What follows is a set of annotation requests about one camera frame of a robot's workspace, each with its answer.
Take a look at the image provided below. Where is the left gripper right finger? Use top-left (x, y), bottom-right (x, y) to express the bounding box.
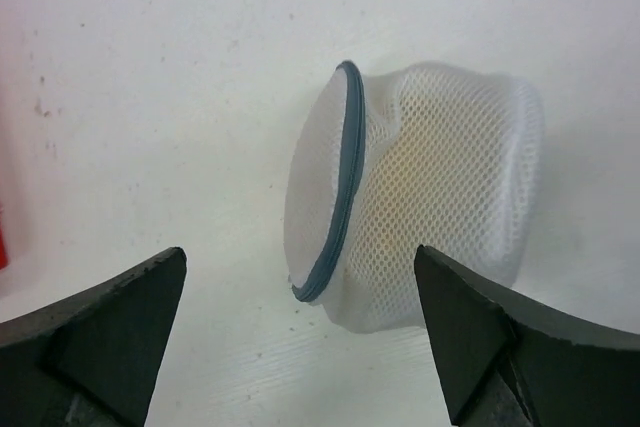
top-left (414, 246), bottom-right (639, 426)

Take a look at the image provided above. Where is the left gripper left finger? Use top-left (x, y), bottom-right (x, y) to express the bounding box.
top-left (1, 247), bottom-right (187, 426)

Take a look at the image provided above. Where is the white mesh laundry bag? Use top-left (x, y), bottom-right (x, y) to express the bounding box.
top-left (283, 61), bottom-right (544, 334)

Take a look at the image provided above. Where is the red plastic tray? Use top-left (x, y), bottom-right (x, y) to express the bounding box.
top-left (0, 205), bottom-right (10, 269)

